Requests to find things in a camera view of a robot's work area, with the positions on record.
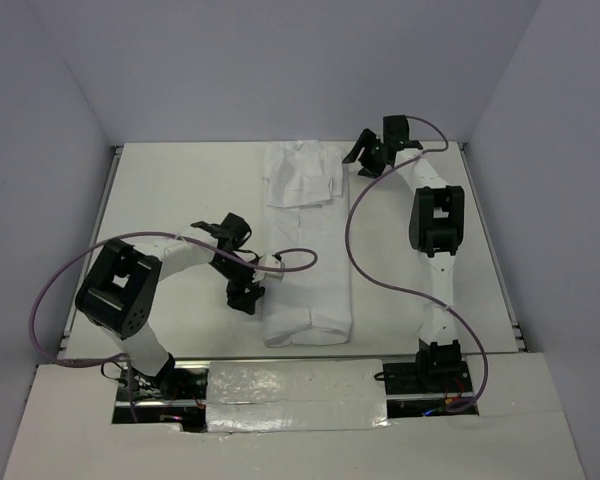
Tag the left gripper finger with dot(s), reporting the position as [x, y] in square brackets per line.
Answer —
[248, 297]
[234, 294]

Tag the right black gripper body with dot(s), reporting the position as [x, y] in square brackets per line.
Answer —
[378, 149]

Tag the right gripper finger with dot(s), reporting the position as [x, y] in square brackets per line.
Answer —
[366, 140]
[370, 163]

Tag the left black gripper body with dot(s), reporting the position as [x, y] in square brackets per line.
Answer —
[235, 270]

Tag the white long sleeve shirt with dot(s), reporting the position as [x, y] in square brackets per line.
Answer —
[305, 207]

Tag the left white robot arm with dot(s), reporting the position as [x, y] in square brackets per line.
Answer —
[118, 293]

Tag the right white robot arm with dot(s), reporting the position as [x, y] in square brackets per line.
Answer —
[435, 231]

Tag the silver foil tape sheet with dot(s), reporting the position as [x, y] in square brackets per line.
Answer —
[295, 396]

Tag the white foam front board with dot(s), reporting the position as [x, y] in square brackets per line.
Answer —
[67, 433]

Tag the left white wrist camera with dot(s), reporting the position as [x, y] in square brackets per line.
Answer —
[268, 267]

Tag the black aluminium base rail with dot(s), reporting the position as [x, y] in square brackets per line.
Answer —
[182, 400]

